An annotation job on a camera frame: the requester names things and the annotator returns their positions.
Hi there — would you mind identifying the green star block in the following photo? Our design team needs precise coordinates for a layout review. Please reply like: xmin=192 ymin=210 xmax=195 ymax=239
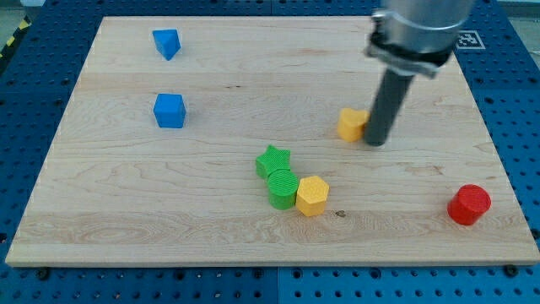
xmin=255 ymin=145 xmax=290 ymax=179

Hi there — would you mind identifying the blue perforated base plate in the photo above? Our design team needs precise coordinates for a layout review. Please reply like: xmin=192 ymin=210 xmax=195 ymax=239
xmin=1 ymin=1 xmax=539 ymax=303

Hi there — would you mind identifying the red cylinder block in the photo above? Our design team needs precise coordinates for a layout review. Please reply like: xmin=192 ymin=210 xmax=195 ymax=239
xmin=446 ymin=184 xmax=492 ymax=225

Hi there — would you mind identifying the wooden board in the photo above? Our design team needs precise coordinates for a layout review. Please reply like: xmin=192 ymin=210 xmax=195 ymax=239
xmin=6 ymin=17 xmax=539 ymax=267

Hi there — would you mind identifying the blue triangular block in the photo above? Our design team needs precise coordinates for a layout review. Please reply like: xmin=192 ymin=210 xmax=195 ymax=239
xmin=152 ymin=29 xmax=181 ymax=61

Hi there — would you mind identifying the fiducial marker tag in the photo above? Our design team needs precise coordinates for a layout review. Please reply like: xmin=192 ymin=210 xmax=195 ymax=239
xmin=456 ymin=30 xmax=485 ymax=50

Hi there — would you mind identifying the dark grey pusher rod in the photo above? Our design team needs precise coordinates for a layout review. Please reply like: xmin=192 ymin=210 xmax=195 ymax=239
xmin=364 ymin=68 xmax=414 ymax=146

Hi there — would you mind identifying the green cylinder block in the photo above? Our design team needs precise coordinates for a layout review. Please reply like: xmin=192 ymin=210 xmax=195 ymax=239
xmin=267 ymin=170 xmax=299 ymax=210

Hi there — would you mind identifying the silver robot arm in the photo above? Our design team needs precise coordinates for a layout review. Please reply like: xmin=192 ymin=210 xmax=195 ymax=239
xmin=364 ymin=0 xmax=474 ymax=146

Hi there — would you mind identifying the yellow hexagon block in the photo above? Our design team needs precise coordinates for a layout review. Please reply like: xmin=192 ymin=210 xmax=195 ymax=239
xmin=295 ymin=176 xmax=330 ymax=217

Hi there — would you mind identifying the blue cube block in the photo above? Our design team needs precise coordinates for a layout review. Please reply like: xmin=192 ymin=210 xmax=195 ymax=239
xmin=153 ymin=93 xmax=186 ymax=128

